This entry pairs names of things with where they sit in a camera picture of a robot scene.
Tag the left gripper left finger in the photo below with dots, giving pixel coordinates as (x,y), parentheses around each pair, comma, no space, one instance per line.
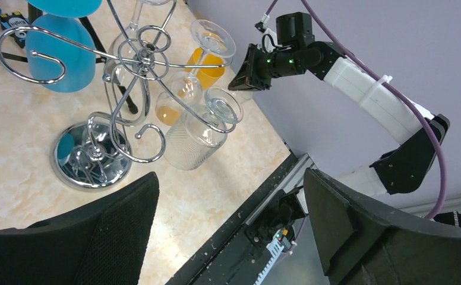
(102,242)

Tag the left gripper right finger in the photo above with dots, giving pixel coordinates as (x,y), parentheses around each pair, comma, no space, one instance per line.
(363,241)

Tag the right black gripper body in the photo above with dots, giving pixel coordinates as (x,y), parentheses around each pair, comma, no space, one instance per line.
(257,68)

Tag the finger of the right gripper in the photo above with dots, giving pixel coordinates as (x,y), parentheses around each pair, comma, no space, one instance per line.
(242,80)

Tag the yellow plastic wine glass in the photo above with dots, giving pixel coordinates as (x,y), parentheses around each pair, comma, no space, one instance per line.
(207,76)

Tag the clear ribbed wine glass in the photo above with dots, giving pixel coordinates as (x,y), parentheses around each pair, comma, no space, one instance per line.
(202,130)

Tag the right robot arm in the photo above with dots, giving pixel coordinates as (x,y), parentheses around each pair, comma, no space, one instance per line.
(295,51)

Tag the clear wine glass right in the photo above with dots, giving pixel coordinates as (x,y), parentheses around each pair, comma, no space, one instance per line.
(184,85)

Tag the chrome wine glass rack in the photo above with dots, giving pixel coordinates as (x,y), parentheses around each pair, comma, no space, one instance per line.
(96,154)

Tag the clear wine glass back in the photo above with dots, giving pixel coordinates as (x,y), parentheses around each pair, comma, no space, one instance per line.
(129,50)

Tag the blue plastic wine glass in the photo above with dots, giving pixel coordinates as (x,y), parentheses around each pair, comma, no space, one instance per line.
(61,17)

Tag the black music stand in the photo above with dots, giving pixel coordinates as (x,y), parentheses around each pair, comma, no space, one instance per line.
(98,51)

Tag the blue orange toy car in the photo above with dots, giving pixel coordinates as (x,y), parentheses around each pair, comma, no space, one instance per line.
(14,19)

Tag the black front rail base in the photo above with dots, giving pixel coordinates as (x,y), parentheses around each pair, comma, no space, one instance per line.
(245,247)

